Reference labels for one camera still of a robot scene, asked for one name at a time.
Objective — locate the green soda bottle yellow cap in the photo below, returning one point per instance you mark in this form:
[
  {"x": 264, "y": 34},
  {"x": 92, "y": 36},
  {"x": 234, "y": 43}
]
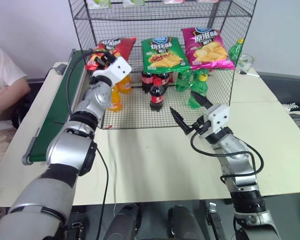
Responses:
[
  {"x": 236, "y": 51},
  {"x": 199, "y": 91}
]

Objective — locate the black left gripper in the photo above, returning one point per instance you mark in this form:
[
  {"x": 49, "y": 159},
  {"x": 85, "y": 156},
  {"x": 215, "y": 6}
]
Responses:
[{"x": 104, "y": 59}]

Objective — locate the red chips bag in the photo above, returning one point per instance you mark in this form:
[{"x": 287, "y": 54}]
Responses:
[{"x": 126, "y": 46}]

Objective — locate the cola bottle red cap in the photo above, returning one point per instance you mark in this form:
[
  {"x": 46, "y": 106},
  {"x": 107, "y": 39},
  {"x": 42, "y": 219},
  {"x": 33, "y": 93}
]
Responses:
[{"x": 157, "y": 96}]

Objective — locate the pink snack pack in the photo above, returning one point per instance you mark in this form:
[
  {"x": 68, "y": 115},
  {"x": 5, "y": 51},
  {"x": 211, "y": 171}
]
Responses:
[{"x": 174, "y": 1}]

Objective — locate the green conveyor belt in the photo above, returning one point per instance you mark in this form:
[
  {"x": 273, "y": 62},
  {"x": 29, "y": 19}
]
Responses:
[{"x": 59, "y": 100}]

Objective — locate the cola bottle red label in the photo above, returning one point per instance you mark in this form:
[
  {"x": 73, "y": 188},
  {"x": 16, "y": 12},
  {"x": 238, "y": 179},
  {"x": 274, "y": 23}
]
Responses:
[
  {"x": 168, "y": 78},
  {"x": 146, "y": 80}
]

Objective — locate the dark rounded shape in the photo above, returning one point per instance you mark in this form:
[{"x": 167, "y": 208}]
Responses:
[
  {"x": 183, "y": 223},
  {"x": 126, "y": 222}
]

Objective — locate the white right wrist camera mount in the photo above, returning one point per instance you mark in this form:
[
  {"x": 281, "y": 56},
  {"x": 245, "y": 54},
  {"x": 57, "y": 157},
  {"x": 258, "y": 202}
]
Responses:
[{"x": 218, "y": 116}]

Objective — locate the grey conveyor motor box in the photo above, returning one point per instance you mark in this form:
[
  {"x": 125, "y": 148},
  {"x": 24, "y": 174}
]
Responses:
[{"x": 60, "y": 68}]

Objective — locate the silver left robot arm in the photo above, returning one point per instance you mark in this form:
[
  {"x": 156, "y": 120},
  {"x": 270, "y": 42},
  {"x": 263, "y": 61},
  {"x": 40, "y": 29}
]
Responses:
[{"x": 64, "y": 150}]

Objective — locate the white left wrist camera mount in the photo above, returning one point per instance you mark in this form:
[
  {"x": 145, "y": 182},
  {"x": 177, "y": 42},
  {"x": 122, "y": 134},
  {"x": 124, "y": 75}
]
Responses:
[{"x": 118, "y": 68}]

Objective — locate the green snack pack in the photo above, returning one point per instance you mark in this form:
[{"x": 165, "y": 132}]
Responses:
[
  {"x": 134, "y": 2},
  {"x": 99, "y": 3}
]

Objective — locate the black chair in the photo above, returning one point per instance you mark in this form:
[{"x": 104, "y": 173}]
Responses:
[{"x": 22, "y": 110}]

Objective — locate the green chips bag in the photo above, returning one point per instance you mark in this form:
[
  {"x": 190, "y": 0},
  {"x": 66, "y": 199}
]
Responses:
[{"x": 162, "y": 55}]

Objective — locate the black white shoe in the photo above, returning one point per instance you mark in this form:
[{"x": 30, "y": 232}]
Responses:
[{"x": 295, "y": 107}]

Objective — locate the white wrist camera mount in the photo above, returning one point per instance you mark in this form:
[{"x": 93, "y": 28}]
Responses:
[
  {"x": 118, "y": 68},
  {"x": 218, "y": 116}
]

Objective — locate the person's bare forearm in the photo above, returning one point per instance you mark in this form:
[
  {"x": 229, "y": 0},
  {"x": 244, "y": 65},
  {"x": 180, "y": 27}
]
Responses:
[{"x": 8, "y": 100}]

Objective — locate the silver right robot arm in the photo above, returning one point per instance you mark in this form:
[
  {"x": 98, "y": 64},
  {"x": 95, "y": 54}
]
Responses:
[{"x": 236, "y": 160}]

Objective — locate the magenta chips bag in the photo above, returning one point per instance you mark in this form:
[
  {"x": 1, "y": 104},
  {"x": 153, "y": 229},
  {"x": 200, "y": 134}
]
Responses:
[{"x": 207, "y": 50}]

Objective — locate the person in white shirt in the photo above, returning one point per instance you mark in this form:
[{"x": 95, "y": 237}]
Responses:
[{"x": 2, "y": 72}]

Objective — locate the white pen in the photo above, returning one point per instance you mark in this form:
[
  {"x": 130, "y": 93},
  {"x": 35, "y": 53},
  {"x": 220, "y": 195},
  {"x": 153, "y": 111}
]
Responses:
[{"x": 248, "y": 74}]

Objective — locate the orange soda bottle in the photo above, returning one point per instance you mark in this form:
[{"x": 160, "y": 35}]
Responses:
[
  {"x": 115, "y": 100},
  {"x": 126, "y": 85}
]

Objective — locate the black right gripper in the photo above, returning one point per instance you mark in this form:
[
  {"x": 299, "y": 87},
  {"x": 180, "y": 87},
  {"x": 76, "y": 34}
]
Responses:
[{"x": 200, "y": 126}]

